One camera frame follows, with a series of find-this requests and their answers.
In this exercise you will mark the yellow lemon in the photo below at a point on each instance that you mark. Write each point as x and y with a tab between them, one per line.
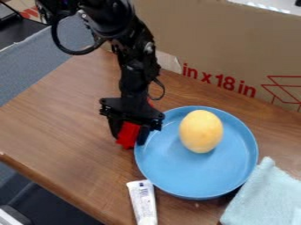
201	131

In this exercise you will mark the white tube of cream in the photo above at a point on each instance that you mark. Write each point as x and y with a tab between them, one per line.
143	202

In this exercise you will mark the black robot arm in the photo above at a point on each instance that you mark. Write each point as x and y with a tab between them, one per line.
115	24

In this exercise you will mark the light blue towel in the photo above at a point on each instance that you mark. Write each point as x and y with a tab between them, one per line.
267	199

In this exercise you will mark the blue plate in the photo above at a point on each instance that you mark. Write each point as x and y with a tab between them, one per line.
198	176

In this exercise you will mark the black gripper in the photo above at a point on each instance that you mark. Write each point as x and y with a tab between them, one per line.
134	88

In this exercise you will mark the red rectangular block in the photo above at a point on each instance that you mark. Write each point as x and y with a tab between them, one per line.
138	117

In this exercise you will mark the cardboard box wall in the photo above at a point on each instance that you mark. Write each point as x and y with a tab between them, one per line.
235	46

